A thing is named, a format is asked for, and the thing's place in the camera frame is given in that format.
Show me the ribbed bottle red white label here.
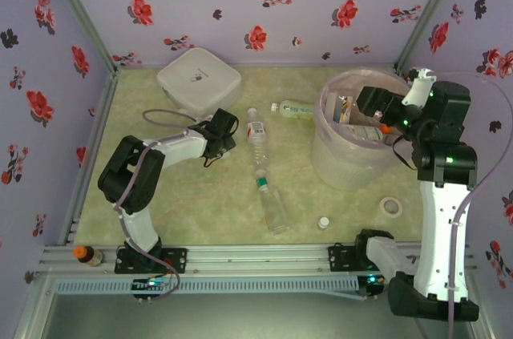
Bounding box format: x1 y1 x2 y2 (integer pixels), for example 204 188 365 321
245 107 270 168

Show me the pale yellow bottle white cap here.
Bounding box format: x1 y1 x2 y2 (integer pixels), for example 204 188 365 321
270 99 318 120

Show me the white ribbed waste bin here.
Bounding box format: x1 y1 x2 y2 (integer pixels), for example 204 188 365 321
312 68 412 192

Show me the large clear bottle green cap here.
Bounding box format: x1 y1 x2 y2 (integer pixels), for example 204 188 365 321
254 169 290 236

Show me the pink plastic bin liner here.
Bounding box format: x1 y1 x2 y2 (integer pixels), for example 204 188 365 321
313 68 412 152

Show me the white lidded storage box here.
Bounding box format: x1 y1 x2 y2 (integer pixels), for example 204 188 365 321
156 47 243 112

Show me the tape roll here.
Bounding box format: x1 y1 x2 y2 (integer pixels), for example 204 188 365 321
379 196 403 219

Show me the small circuit board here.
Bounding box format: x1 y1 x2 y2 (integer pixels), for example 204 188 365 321
365 273 388 297
131 276 172 296

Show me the brown bottle orange cap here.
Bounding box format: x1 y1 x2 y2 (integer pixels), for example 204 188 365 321
73 245 106 267

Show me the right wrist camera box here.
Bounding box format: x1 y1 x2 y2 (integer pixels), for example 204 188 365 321
402 67 438 107

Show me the aluminium frame post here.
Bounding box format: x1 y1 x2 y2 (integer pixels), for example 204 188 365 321
38 0 121 75
394 0 469 71

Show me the aluminium side rail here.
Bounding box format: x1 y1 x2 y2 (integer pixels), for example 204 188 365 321
59 69 121 246

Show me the aluminium mounting rail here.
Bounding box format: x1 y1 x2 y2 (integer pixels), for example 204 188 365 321
39 243 422 276

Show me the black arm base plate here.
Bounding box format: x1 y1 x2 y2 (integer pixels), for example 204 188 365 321
327 242 386 272
115 248 188 275

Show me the white slotted cable duct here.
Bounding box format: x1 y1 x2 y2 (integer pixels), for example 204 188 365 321
54 277 360 296

